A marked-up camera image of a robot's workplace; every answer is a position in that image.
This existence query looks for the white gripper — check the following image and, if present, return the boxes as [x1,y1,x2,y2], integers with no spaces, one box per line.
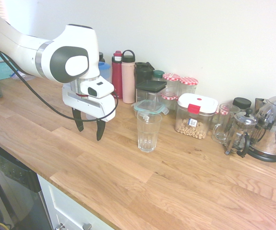
[62,83,116,142]

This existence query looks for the translucent pitcher with blue lid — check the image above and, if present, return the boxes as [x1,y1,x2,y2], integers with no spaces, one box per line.
[86,61,112,120]

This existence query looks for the red water bottle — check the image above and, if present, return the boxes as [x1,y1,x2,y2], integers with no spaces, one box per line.
[111,50,124,100]

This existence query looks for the pink water bottle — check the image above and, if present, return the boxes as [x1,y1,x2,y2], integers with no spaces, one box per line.
[121,49,136,104]

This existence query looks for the clear drinking glass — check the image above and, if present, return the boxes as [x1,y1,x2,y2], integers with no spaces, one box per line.
[136,112,163,153]

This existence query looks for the glass container with teal lid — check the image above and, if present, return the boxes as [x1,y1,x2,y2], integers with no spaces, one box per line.
[133,99,170,118]

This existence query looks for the square container with black lid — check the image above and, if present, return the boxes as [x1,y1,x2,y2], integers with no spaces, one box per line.
[135,80,168,106]

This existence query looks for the black shaker bottle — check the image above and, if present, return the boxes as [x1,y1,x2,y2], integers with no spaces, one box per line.
[134,61,156,87]

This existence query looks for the small jar red checkered lid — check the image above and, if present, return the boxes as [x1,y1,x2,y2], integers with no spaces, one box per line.
[161,92,179,111]

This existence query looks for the glass jar with green lid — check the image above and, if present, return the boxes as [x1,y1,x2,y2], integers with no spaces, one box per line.
[151,69,165,82]

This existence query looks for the white cabinet drawer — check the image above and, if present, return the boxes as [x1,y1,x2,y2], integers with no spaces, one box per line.
[37,174,114,230]

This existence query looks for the jar with red checkered lid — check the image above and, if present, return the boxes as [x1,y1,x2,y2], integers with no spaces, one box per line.
[179,76,199,96]
[162,73,181,96]

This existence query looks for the stainless steel dishwasher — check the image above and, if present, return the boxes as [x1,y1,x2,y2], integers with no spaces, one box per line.
[0,136,53,230]

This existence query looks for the cereal container with white lid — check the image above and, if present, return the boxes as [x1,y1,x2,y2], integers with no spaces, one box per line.
[175,92,219,140]

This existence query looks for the clear glass mug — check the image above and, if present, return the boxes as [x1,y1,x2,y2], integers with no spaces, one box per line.
[211,103,241,144]

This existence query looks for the jar with black lid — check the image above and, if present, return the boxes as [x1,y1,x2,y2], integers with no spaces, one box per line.
[232,97,252,112]

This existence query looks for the glass French press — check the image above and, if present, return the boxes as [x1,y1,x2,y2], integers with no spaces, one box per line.
[225,107,258,158]

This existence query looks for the stainless steel electric kettle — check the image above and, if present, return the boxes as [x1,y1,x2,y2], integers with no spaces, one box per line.
[247,91,276,163]

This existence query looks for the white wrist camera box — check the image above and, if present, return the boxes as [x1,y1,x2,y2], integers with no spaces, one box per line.
[80,76,115,99]

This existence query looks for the silver drawer handle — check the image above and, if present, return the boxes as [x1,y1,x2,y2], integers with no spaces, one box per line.
[56,222,93,230]

